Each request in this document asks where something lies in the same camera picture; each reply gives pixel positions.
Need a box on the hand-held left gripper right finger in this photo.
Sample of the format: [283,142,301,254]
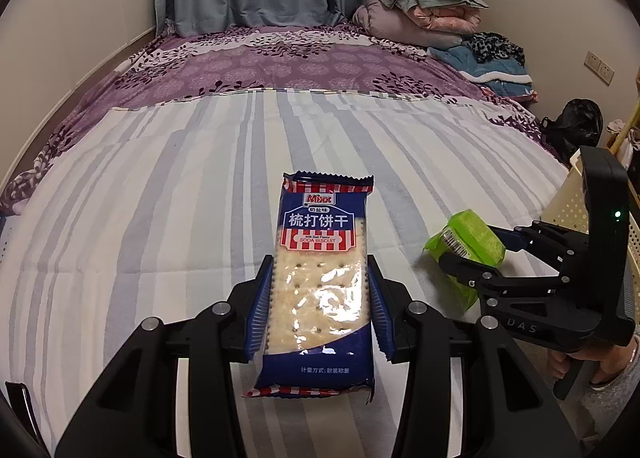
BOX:
[366,254,583,458]

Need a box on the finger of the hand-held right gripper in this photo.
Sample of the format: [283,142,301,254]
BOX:
[439,249,571,314]
[487,219,592,278]

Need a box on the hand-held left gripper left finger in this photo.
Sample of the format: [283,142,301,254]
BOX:
[55,254,273,458]

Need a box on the small green snack packet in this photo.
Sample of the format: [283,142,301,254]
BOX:
[424,208,507,311]

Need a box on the blue soda biscuit packet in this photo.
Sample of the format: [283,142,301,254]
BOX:
[242,169,376,404]

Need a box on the cream perforated plastic basket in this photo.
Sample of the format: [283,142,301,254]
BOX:
[541,148,596,239]

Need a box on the person's right hand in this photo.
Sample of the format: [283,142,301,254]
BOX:
[586,332,640,386]

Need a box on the black bag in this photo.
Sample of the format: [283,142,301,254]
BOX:
[532,98,603,161]

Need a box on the yellow hoop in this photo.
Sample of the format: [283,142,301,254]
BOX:
[599,98,640,151]

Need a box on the striped blanket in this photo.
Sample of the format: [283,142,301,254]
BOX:
[0,86,571,458]

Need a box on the blue fleece blanket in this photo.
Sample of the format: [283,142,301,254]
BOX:
[427,43,533,99]

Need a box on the leopard print cloth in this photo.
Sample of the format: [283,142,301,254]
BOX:
[462,32,526,66]

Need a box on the pink quilt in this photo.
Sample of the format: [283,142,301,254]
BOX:
[407,6,483,34]

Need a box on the purple floral bedsheet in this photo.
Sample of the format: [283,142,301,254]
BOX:
[0,23,568,216]

